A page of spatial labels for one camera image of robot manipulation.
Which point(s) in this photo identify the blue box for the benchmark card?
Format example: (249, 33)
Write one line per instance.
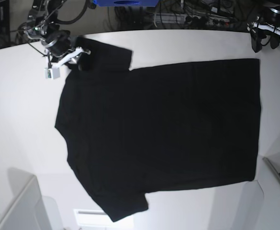
(116, 3)

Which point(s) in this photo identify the white partition panel right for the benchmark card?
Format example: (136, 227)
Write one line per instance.
(268, 214)

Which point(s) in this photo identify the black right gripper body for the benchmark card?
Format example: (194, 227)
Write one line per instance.
(57, 43)

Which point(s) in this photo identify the white partition panel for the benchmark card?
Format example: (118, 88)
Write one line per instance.
(29, 209)
(268, 214)

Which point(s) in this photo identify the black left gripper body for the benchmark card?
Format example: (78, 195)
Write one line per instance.
(270, 16)

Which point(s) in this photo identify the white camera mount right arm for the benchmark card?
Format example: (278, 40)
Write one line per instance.
(72, 57)

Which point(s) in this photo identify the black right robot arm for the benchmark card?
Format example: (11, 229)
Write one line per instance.
(42, 25)

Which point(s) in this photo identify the white partition panel left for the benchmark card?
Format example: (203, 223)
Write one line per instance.
(29, 209)

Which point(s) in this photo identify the black T-shirt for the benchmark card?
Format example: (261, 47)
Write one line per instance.
(173, 127)

